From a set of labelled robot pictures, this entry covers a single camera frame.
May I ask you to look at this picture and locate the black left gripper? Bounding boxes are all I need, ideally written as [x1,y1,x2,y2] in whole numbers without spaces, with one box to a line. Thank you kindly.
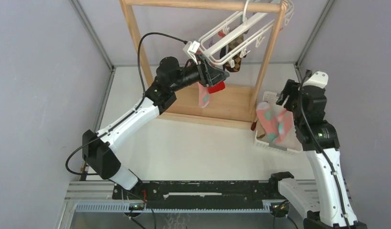
[169,53,229,93]

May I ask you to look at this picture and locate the red snowflake sock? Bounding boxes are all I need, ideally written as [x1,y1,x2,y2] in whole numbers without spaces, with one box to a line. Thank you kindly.
[207,81,226,94]

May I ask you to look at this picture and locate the pink sock with green patch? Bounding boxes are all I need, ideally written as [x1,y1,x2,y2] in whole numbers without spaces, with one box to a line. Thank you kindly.
[197,83,210,108]

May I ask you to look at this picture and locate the white plastic clip hanger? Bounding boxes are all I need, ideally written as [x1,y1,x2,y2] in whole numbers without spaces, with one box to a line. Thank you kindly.
[196,2,275,68]

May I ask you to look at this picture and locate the striped maroon orange green sock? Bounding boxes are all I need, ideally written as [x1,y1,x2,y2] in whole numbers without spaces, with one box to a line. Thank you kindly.
[251,120,258,131]

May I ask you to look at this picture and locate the white perforated plastic basket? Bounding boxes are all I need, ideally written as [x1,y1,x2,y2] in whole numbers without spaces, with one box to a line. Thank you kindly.
[251,91,302,155]

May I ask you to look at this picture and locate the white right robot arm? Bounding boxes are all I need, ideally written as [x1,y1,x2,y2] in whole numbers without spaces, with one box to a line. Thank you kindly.
[269,80,367,229]

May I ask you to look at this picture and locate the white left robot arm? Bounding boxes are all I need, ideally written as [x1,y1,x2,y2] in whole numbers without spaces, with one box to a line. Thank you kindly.
[82,54,229,199]

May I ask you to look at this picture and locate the wooden hanger rack stand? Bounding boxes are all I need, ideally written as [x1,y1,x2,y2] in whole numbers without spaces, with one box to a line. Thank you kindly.
[107,0,293,132]

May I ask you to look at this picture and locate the brown argyle sock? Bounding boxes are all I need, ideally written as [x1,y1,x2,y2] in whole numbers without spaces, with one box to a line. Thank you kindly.
[223,27,250,73]

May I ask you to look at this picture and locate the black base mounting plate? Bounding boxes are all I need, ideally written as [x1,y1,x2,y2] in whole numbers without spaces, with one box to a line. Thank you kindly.
[112,180,285,211]

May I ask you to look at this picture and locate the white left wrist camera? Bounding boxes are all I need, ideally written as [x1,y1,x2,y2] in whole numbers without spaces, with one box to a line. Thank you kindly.
[183,41,200,64]

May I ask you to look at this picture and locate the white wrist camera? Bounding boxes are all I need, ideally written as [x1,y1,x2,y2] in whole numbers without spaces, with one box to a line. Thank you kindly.
[183,41,200,64]
[302,70,329,89]

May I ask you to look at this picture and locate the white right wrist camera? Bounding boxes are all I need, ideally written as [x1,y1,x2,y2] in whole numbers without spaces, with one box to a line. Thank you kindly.
[302,70,329,89]

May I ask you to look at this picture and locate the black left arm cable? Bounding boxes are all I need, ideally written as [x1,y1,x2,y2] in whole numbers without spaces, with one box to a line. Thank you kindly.
[137,31,189,110]

